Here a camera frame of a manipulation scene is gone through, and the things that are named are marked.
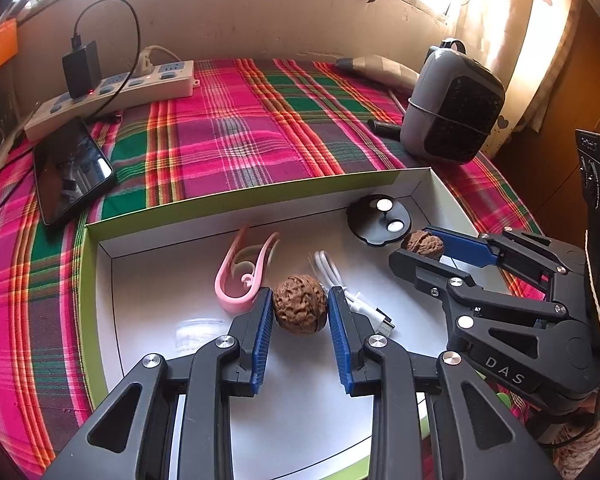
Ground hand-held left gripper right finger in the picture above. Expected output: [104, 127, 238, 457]
[328, 286, 563, 480]

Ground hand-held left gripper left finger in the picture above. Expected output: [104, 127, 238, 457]
[42, 287, 276, 480]

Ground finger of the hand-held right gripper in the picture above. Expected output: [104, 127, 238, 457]
[390, 250, 576, 331]
[425, 227, 588, 286]

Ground brown walnut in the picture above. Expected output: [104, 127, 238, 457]
[272, 274, 328, 333]
[401, 229, 445, 262]

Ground white usb cable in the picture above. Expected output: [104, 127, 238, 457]
[312, 251, 397, 338]

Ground pink plastic clip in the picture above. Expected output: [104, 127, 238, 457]
[214, 225, 281, 313]

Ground black round gadget white dots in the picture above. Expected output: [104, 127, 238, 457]
[345, 194, 412, 247]

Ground green white cardboard box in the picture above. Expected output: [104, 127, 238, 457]
[78, 166, 481, 478]

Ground person's right forearm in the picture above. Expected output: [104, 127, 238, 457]
[527, 395, 600, 480]

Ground grey fan heater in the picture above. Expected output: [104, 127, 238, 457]
[399, 39, 506, 165]

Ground black pen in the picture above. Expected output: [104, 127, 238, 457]
[367, 119, 406, 137]

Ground plaid cloth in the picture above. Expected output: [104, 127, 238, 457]
[0, 57, 546, 478]

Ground heart print curtain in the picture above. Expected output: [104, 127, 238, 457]
[472, 0, 581, 158]

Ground black smartphone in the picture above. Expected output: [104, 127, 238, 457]
[32, 116, 117, 227]

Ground white power strip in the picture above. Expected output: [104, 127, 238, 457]
[24, 60, 201, 142]

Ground white plug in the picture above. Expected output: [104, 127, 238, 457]
[130, 45, 183, 78]

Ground black charger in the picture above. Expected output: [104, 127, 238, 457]
[61, 35, 101, 98]

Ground black charger cable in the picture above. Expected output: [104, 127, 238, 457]
[72, 0, 142, 123]

